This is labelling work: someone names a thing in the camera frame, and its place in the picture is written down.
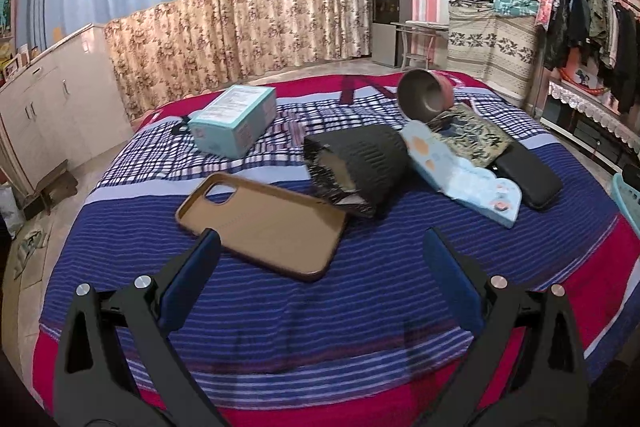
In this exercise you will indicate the patterned fabric pouch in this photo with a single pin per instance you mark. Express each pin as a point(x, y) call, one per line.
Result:
point(475, 137)

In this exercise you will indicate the grey water dispenser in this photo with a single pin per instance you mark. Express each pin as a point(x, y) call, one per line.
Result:
point(387, 22)

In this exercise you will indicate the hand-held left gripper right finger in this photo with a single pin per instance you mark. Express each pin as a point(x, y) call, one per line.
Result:
point(452, 282)

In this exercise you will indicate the teal cardboard box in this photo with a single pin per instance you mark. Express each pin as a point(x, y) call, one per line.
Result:
point(235, 117)

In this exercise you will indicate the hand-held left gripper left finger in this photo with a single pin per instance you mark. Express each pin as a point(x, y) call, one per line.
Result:
point(192, 277)

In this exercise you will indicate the striped blue red blanket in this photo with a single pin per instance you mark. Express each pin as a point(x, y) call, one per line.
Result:
point(300, 307)

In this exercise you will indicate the white plastic bag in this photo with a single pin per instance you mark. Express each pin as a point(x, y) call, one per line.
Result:
point(10, 212)

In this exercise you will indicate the green patterned cloth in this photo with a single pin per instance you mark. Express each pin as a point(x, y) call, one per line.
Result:
point(30, 252)

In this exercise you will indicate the white lace table cloth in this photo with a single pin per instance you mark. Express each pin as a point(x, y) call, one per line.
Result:
point(595, 109)

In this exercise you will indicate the brown cardboard box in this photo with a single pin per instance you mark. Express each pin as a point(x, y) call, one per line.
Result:
point(52, 187)

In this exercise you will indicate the black zip case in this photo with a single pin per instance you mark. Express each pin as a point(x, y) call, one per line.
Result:
point(532, 177)

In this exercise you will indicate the cream cabinet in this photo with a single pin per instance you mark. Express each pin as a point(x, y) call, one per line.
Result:
point(60, 102)

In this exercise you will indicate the small white table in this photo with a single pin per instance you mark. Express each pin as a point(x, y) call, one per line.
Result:
point(420, 27)

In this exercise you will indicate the light blue card package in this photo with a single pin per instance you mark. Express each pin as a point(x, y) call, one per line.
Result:
point(465, 182)

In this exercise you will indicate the row of hanging clothes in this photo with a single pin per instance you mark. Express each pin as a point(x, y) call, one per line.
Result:
point(590, 27)

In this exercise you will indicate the beige patterned cover cloth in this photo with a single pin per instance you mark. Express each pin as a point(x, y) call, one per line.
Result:
point(490, 52)

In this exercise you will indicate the teal clothes pile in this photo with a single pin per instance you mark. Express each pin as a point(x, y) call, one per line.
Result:
point(515, 4)

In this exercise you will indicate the brown phone case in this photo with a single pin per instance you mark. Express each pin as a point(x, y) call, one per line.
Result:
point(270, 227)

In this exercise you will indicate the pink hanging bag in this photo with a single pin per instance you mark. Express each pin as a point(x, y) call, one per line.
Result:
point(546, 7)

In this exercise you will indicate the teal plastic basket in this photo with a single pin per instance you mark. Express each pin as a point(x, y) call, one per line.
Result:
point(627, 202)

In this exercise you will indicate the black felt bag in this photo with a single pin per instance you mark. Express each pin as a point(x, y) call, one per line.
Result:
point(370, 157)

